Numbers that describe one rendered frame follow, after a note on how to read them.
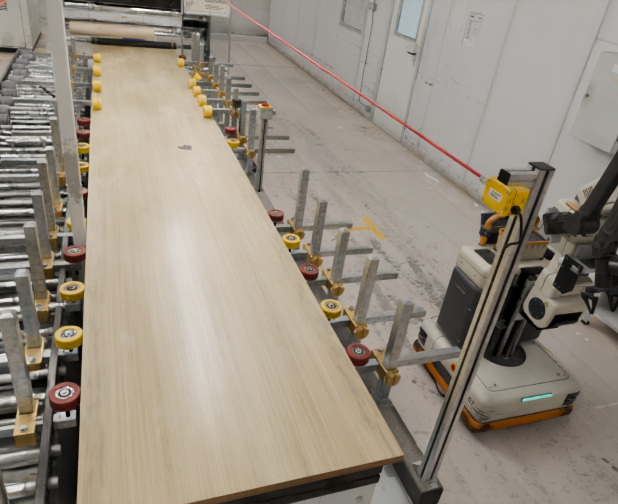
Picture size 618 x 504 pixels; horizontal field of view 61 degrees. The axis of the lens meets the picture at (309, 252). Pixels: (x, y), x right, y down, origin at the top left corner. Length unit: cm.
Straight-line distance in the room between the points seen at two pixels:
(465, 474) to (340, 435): 133
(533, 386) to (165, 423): 195
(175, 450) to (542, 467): 199
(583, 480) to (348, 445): 174
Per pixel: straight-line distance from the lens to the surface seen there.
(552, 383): 299
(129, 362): 167
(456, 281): 282
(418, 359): 189
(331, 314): 190
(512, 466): 289
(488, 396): 274
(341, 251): 205
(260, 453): 143
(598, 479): 307
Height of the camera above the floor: 203
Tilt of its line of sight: 30 degrees down
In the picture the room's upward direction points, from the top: 8 degrees clockwise
